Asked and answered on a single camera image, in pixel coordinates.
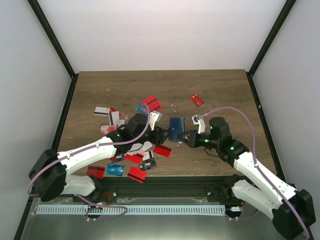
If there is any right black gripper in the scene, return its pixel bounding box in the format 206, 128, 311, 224
177, 130, 220, 149

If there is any blue leather card holder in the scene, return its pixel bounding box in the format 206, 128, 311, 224
168, 117, 185, 142

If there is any red striped card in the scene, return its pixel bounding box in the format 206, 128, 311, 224
86, 165, 106, 179
153, 144, 172, 158
142, 95, 163, 112
127, 166, 148, 183

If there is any red striped card bottom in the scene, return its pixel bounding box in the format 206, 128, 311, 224
127, 166, 148, 183

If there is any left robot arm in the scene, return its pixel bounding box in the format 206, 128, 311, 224
28, 112, 170, 202

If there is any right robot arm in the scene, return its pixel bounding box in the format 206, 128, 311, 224
177, 115, 316, 240

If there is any red striped card top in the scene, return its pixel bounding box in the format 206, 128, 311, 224
142, 95, 163, 112

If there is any blue card top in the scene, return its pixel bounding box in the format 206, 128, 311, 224
136, 103, 148, 115

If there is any blue card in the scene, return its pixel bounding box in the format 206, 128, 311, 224
105, 163, 125, 177
136, 103, 148, 115

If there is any black VIP card bottom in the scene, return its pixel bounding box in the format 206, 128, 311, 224
139, 159, 157, 171

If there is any red card far right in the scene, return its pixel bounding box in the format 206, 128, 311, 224
189, 94, 205, 107

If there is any white striped card upright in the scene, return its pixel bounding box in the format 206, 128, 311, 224
108, 111, 120, 125

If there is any white red-circle card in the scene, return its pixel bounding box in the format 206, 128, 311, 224
100, 125, 117, 135

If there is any blue card bottom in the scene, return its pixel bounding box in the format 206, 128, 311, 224
105, 163, 125, 177

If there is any white striped card top-left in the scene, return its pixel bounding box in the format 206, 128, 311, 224
93, 106, 111, 116

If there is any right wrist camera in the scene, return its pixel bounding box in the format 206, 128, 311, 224
191, 114, 206, 134

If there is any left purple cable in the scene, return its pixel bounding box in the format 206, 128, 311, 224
26, 104, 151, 222

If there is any purple cable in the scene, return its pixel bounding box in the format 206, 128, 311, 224
26, 104, 151, 222
199, 106, 311, 240

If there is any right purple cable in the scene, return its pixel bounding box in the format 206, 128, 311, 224
199, 106, 311, 240

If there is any black aluminium frame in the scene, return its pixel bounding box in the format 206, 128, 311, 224
13, 0, 315, 240

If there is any light blue slotted rail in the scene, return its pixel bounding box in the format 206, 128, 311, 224
36, 204, 226, 216

